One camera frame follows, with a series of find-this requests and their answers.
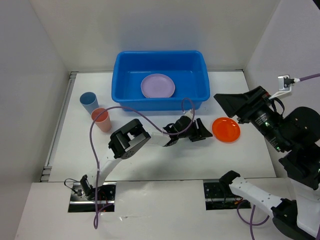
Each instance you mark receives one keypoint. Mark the blue cup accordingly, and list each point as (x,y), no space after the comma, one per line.
(89,101)

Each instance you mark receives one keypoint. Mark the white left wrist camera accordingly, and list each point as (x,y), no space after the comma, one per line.
(190,114)

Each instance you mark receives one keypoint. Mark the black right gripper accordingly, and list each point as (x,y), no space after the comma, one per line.
(238,103)

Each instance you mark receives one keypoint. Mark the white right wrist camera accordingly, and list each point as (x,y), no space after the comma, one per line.
(285,84)

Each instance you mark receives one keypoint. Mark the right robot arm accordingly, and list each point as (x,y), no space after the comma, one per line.
(296,135)

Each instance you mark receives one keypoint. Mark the purple plate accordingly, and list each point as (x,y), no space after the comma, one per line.
(157,86)

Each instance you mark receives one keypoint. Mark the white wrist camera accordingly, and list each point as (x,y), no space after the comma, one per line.
(190,114)
(285,84)

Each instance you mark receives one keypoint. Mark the blue plastic bin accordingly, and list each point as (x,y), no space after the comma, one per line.
(187,69)

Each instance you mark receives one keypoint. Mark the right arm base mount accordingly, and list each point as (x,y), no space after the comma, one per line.
(217,198)

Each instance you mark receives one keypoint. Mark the orange plate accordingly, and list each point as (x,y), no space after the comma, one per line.
(226,129)

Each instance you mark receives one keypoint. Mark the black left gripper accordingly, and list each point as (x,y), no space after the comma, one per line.
(202,132)

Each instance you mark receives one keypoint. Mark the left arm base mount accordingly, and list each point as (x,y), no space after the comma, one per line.
(80,203)

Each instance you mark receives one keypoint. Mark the salmon pink cup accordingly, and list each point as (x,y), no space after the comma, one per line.
(102,119)

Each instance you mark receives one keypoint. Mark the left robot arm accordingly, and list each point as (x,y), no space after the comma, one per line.
(130,138)

